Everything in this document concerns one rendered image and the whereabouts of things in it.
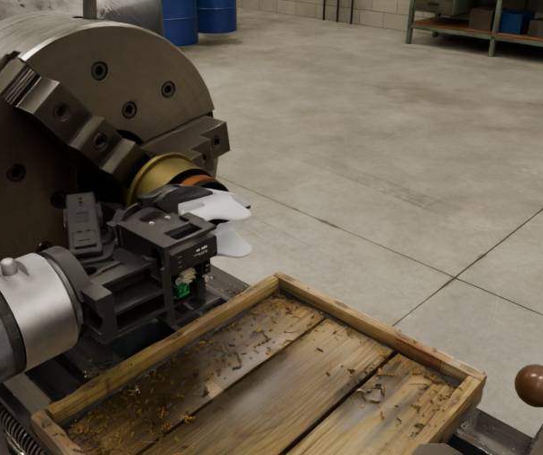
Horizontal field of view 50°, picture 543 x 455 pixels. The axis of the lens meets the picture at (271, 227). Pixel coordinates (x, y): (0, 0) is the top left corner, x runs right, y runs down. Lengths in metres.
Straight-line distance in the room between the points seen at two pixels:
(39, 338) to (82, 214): 0.14
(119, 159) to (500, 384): 1.69
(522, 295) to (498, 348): 0.38
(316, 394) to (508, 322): 1.76
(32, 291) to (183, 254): 0.11
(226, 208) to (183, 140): 0.17
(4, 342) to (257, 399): 0.31
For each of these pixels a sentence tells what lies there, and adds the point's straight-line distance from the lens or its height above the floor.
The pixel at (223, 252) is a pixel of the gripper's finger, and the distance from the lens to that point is 0.52.
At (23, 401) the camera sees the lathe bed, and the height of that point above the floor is 0.84.
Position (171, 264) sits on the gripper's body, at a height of 1.10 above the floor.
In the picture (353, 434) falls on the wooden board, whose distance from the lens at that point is 0.60.
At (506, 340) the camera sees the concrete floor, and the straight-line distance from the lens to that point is 2.25.
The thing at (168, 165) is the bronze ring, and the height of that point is 1.12.
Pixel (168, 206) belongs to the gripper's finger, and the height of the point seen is 1.11.
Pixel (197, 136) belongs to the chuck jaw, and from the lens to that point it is 0.67.
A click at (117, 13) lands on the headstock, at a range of 0.83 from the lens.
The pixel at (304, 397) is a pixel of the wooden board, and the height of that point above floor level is 0.88.
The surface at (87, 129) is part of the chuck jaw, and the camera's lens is 0.57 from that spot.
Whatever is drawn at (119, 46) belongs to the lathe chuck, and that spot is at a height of 1.21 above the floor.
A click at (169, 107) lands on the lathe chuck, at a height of 1.14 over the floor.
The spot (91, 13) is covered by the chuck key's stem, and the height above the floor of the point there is 1.24.
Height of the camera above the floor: 1.33
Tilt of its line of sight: 28 degrees down
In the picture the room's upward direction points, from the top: straight up
